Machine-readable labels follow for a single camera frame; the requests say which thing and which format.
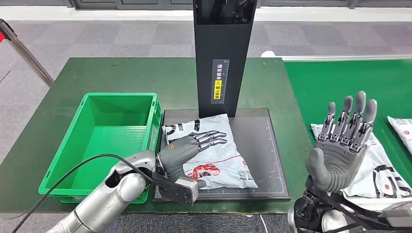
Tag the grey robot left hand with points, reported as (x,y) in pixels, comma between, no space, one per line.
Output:
(178,152)

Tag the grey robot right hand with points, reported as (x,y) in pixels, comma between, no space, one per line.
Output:
(338,160)

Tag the grey poly mailer parcel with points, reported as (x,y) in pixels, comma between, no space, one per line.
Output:
(222,164)
(383,173)
(404,132)

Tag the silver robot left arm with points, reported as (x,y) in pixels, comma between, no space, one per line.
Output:
(109,199)

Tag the green conveyor belt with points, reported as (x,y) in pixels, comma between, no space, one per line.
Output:
(322,90)

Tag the black inbound scanning machine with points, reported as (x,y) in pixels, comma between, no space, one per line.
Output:
(222,64)

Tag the white conveyor roller end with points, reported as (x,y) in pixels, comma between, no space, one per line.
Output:
(267,54)

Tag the green plastic crate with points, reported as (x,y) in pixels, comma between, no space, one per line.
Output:
(96,138)

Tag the metal barrier pole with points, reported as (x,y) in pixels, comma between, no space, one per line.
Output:
(29,56)

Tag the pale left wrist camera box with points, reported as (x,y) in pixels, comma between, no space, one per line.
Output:
(180,191)

